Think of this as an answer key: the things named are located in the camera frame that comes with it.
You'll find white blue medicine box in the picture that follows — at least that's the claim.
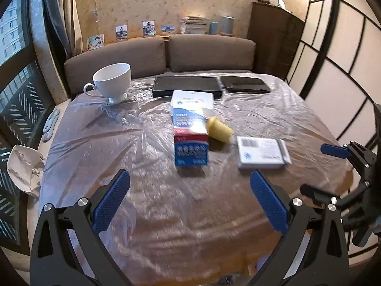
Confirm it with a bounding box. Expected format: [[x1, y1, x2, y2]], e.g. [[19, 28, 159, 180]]
[[170, 90, 215, 129]]

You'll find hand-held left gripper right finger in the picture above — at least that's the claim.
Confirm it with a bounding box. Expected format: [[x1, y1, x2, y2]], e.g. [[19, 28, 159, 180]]
[[250, 170, 349, 286]]

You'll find beige curtain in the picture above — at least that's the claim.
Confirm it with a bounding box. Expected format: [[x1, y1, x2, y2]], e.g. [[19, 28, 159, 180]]
[[58, 0, 82, 57]]

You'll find grey slipper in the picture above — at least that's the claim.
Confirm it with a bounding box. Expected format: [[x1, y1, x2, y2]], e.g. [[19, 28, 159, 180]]
[[42, 109, 60, 142]]

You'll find white panel sliding door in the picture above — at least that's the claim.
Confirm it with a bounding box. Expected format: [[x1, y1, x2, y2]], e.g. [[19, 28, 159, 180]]
[[286, 0, 381, 266]]

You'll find large grey cylinder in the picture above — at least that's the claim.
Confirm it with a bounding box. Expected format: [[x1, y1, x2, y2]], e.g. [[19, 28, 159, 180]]
[[220, 16, 235, 35]]

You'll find window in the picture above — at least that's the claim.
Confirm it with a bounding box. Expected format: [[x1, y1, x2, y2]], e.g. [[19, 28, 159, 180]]
[[0, 0, 55, 245]]

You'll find stack of books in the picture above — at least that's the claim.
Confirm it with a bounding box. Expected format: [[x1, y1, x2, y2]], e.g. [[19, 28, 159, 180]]
[[179, 16, 209, 35]]

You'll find grey curtain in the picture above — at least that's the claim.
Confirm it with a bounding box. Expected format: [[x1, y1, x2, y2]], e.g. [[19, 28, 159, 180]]
[[45, 0, 75, 96]]

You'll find blue red medicine box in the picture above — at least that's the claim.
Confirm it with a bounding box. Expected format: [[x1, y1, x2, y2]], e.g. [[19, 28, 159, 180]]
[[174, 125, 209, 167]]

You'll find black glossy tablet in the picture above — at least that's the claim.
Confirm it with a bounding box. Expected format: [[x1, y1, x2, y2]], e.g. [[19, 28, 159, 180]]
[[220, 75, 271, 93]]

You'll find small yellow cup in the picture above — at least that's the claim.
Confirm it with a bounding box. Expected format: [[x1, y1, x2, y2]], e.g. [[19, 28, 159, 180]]
[[207, 116, 233, 142]]

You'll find white teacup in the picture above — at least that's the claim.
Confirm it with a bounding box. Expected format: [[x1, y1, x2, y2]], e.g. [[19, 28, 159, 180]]
[[83, 62, 131, 104]]

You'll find clear plastic table cover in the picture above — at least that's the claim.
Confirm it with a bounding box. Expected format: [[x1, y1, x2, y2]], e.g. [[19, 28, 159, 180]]
[[39, 73, 355, 277]]

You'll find black thick-framed tablet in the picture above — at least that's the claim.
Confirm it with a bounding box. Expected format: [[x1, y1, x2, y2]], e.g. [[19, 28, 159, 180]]
[[152, 76, 223, 99]]

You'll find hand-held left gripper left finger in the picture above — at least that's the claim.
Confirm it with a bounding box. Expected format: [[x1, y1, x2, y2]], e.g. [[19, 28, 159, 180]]
[[30, 169, 131, 286]]

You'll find dark wooden cabinet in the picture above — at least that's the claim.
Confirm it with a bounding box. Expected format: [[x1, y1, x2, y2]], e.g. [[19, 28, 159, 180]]
[[247, 1, 306, 79]]

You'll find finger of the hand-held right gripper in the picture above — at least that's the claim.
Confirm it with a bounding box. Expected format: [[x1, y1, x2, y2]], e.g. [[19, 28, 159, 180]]
[[321, 141, 377, 173], [300, 179, 371, 209]]

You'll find white shell chair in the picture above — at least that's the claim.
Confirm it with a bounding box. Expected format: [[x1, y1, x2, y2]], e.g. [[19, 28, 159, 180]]
[[6, 144, 46, 198]]

